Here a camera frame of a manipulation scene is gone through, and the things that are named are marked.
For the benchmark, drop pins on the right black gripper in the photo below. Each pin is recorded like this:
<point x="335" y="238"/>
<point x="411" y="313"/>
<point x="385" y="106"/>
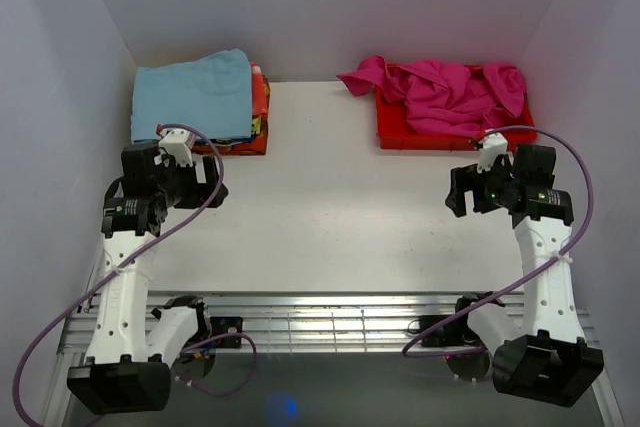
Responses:
<point x="467" y="178"/>

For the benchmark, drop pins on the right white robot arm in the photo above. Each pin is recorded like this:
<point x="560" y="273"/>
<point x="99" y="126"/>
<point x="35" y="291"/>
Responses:
<point x="546" y="358"/>

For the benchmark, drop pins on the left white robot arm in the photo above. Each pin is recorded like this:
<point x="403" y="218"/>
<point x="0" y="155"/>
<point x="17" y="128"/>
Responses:
<point x="127" y="366"/>

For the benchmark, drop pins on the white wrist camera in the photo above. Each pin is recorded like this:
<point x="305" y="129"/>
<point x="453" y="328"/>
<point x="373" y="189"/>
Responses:
<point x="178" y="142"/>
<point x="491" y="148"/>

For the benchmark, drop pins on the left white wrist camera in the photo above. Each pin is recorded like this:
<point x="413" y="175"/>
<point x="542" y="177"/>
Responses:
<point x="178" y="142"/>

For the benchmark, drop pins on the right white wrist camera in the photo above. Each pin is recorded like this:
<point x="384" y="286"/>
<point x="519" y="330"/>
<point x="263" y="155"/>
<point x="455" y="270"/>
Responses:
<point x="491" y="148"/>

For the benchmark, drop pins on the red plastic tray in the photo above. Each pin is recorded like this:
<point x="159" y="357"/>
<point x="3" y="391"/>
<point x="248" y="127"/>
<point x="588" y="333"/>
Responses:
<point x="394" y="133"/>

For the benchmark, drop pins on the pink trousers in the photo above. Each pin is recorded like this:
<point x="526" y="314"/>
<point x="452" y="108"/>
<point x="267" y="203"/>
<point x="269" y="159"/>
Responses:
<point x="445" y="97"/>

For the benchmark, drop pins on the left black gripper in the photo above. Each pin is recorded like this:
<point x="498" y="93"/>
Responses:
<point x="209" y="195"/>

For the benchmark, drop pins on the aluminium rail frame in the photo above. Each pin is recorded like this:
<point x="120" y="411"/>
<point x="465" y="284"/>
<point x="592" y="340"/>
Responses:
<point x="305" y="323"/>

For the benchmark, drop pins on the folded orange patterned trousers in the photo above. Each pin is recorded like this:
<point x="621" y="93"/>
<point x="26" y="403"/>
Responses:
<point x="256" y="143"/>

